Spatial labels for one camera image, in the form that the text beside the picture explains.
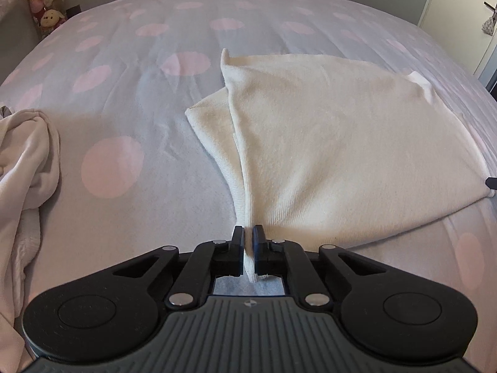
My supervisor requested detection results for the cream knit sweater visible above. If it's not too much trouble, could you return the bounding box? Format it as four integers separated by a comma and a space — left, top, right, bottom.
185, 48, 497, 283

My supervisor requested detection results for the grey padded bed rail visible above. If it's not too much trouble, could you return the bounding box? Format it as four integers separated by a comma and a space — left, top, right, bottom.
0, 0, 41, 65

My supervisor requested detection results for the white door with handle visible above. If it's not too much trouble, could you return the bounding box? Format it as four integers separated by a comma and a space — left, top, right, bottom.
417, 0, 497, 86

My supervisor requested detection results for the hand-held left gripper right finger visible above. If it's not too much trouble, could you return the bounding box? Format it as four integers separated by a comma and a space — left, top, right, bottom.
252, 224, 379, 312

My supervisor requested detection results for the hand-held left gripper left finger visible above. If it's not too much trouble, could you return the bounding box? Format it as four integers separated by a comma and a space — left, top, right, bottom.
113, 225, 248, 312

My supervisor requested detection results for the cream-white garment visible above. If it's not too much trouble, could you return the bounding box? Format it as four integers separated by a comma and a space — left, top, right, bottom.
0, 109, 61, 276

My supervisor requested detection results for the small hanging fabric pouch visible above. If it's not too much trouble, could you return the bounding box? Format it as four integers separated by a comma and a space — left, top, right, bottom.
481, 11, 497, 36

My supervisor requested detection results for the beige plush toy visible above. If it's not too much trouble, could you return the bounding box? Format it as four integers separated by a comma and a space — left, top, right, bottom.
40, 9, 65, 29

